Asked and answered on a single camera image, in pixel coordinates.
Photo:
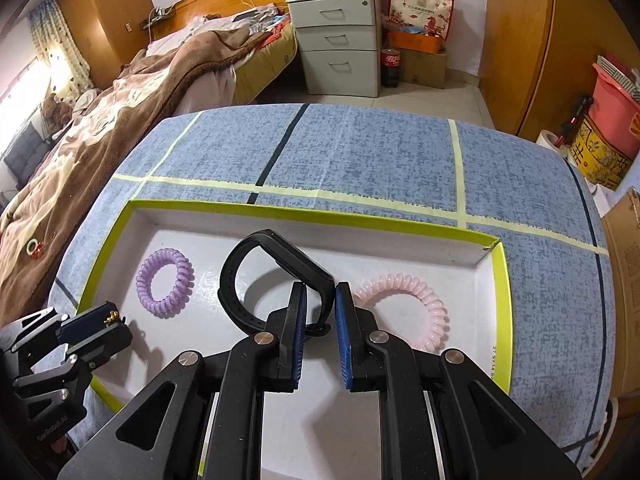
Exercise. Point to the grey drawer cabinet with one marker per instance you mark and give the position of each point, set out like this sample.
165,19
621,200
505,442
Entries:
332,47

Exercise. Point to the striped gift box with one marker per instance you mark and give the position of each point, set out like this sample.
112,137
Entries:
617,72

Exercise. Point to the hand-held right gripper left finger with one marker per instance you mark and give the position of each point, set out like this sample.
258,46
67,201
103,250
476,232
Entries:
297,342

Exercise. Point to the orange box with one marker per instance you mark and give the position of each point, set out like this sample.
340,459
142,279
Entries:
415,41

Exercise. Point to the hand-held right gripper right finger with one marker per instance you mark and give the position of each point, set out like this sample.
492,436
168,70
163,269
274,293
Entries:
345,342

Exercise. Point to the pile of clothes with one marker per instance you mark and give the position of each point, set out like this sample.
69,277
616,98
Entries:
262,22

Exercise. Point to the wooden wardrobe with stars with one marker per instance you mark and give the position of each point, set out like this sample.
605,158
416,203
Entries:
100,5

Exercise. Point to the toilet paper roll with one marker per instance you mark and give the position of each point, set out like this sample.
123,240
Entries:
547,140

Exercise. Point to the red printed gift bag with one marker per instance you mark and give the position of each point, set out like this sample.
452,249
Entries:
420,10

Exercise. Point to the small cardboard box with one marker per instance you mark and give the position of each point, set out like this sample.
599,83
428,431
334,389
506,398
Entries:
425,67

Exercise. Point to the large cardboard box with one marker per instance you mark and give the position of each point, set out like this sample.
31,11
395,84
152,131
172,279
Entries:
625,280

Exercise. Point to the wooden wardrobe door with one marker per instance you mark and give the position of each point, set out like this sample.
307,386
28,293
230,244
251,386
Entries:
520,35

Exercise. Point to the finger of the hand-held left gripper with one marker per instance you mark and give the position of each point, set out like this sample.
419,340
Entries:
87,325
50,377

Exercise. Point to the brown blanket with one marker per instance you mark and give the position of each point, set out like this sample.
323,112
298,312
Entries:
150,90

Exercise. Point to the black smart band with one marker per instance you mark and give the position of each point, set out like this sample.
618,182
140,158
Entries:
282,250

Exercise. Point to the black chair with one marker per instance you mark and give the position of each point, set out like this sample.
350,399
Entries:
25,155

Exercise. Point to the brown teddy bear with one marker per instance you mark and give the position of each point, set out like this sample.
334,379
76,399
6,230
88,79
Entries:
54,112

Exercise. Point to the power strip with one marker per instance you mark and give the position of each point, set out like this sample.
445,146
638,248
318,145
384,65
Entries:
159,15

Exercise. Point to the yellow printed box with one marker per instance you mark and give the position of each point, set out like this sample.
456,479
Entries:
597,155

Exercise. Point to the red and black tool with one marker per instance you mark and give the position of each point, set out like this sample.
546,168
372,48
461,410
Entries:
575,120

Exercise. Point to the white tray with green edge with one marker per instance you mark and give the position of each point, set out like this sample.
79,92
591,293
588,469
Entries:
210,255

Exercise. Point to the bed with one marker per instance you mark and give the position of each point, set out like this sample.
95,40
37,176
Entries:
260,67

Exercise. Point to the blue patterned tablecloth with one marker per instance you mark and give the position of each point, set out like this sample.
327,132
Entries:
380,150

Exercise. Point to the pink plastic bucket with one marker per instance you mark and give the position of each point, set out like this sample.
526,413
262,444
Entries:
612,110

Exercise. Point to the cola bottle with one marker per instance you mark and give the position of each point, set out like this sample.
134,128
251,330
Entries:
391,67

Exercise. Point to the dotted curtain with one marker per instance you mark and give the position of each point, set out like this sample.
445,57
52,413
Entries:
60,45

